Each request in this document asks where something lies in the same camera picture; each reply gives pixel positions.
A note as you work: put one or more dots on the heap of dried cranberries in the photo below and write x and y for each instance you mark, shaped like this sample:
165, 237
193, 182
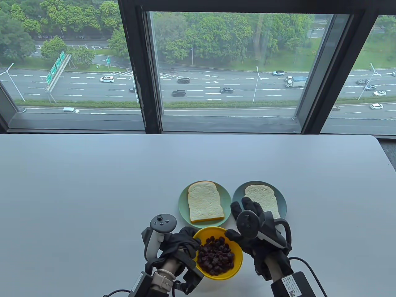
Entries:
216, 256

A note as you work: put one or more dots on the small green road sign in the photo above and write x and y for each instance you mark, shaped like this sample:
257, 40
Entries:
108, 61

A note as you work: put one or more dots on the white toast slice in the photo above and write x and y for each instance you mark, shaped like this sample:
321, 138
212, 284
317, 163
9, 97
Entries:
204, 201
263, 193

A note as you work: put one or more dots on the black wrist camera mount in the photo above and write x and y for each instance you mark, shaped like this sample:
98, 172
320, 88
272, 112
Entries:
193, 275

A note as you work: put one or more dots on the black box with white label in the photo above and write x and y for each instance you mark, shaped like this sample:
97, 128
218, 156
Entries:
140, 287
294, 286

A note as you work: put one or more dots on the beige wrist watch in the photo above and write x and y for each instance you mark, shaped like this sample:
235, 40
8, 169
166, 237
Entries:
162, 280

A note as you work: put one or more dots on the green road sign gantry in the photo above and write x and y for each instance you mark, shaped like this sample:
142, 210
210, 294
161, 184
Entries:
55, 69

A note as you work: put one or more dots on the person's left forearm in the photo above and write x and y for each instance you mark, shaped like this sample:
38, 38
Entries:
171, 264

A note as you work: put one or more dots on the green round plate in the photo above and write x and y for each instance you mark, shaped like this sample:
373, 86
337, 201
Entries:
182, 204

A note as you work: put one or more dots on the white street lamp post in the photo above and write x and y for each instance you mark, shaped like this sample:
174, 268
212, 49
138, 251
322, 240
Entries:
14, 83
368, 82
256, 83

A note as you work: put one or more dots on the person's right hand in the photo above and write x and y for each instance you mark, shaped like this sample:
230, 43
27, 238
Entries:
250, 204

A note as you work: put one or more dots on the blue round plate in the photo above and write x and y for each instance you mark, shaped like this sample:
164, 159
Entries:
280, 198

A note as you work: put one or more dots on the dark window frame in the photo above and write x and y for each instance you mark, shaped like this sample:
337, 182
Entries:
136, 46

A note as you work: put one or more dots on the yellow bowl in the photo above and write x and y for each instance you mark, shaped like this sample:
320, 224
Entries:
213, 232

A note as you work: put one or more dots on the person's left hand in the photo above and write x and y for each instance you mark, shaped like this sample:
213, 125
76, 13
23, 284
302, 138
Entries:
181, 239

